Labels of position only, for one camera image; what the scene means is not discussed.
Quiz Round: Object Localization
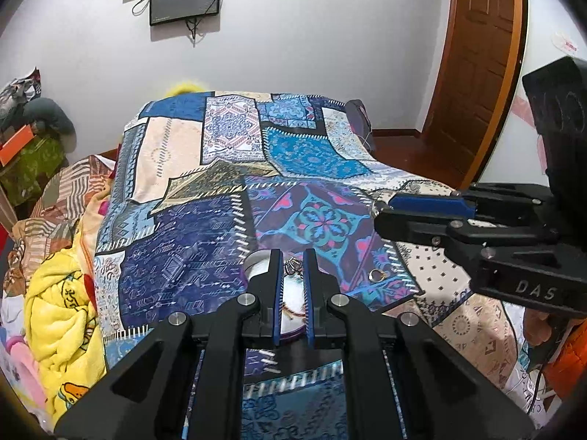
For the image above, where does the person's right hand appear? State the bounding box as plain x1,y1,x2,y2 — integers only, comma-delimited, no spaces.
524,308,558,347

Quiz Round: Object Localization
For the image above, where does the yellow plush toy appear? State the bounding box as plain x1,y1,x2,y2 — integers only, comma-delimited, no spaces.
164,80,212,98

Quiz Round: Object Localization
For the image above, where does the pink plush item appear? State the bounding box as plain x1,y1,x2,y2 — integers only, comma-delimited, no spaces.
8,334,47,406

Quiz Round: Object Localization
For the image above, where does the grey bag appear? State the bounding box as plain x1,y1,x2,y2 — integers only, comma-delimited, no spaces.
344,98,375,148

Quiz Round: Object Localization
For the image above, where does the green patterned cloth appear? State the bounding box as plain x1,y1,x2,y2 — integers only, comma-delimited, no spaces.
0,134,68,208

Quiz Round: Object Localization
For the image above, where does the paper note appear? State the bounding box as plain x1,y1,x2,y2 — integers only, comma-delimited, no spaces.
552,31,579,54

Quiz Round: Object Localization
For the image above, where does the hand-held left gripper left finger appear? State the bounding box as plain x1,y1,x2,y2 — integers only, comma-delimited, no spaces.
54,248,284,440

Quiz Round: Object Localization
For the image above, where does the white heart-print wardrobe door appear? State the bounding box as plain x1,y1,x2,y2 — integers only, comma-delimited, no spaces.
477,0,587,190

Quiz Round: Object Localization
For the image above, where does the blue patchwork blanket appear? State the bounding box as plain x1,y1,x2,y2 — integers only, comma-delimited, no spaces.
94,89,535,440

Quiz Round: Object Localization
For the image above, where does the striped brown blanket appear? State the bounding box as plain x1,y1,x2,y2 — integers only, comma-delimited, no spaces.
13,155,121,260

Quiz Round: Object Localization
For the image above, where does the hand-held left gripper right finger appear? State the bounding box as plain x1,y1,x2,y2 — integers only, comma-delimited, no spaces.
303,247,538,440

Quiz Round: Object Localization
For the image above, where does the orange box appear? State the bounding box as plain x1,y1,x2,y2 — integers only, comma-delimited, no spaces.
0,123,36,166

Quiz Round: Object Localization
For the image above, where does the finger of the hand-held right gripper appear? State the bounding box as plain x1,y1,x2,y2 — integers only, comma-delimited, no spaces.
387,182,558,229
373,202,559,264

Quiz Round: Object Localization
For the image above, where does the heart-shaped jewelry box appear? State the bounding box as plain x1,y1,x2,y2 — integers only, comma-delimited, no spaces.
242,250,313,336

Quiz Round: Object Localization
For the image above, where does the yellow cartoon blanket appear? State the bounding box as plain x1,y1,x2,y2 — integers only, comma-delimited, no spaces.
24,217,112,428

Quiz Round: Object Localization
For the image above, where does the brown wooden door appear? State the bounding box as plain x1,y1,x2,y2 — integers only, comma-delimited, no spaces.
421,0,524,186

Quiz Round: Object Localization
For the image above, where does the black hanging monitor cable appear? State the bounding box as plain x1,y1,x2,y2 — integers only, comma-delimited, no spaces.
183,15,203,47

